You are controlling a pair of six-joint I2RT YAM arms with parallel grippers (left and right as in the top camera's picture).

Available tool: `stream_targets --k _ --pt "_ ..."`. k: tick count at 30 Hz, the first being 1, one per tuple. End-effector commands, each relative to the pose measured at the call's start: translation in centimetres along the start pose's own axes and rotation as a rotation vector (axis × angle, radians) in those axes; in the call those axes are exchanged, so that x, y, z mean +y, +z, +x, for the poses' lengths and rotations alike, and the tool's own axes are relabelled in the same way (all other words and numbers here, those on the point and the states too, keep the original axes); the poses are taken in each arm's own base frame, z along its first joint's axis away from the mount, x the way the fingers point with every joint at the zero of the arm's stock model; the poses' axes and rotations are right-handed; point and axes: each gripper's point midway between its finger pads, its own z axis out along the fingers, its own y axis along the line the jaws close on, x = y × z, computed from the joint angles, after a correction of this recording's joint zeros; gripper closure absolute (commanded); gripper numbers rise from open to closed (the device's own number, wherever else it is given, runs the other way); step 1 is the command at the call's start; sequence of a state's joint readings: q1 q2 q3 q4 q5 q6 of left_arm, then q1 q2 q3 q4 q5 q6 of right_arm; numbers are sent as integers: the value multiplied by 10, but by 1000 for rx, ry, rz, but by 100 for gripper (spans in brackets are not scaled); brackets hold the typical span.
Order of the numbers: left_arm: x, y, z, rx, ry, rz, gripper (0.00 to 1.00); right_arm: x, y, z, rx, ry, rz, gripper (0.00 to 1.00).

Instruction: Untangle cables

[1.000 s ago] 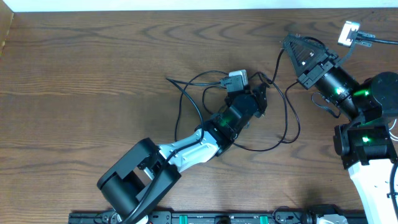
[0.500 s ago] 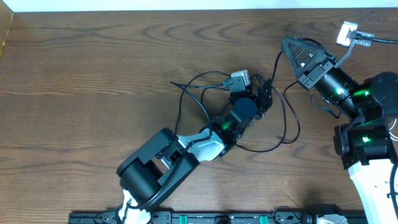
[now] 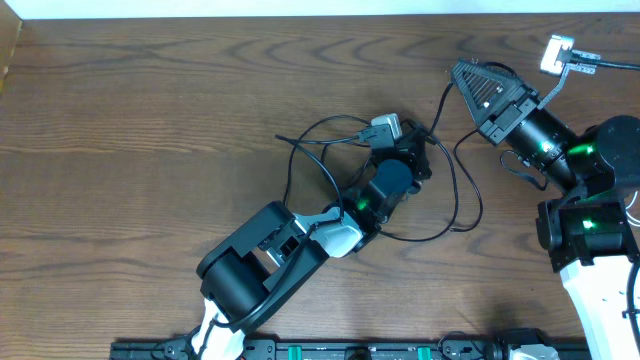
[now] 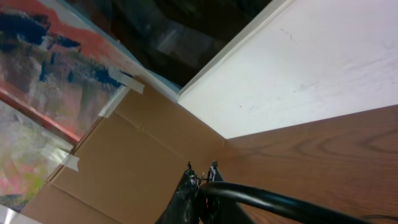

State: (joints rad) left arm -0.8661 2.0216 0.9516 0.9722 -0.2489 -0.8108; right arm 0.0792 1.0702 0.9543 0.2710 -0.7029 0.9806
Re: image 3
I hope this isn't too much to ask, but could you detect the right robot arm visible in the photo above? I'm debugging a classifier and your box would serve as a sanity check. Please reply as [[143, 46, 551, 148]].
[[451, 60, 639, 359]]

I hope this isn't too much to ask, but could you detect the black USB cable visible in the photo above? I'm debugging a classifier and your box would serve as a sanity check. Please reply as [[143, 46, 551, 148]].
[[374, 61, 516, 244]]

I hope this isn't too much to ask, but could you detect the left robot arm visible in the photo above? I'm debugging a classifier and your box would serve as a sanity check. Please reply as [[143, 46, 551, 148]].
[[187, 129, 431, 359]]

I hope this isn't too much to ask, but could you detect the right camera black cable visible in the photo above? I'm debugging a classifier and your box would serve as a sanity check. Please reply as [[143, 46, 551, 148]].
[[564, 48, 640, 72]]

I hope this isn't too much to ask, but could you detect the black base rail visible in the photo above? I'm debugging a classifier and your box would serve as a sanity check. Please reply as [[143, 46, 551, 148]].
[[109, 327, 591, 360]]

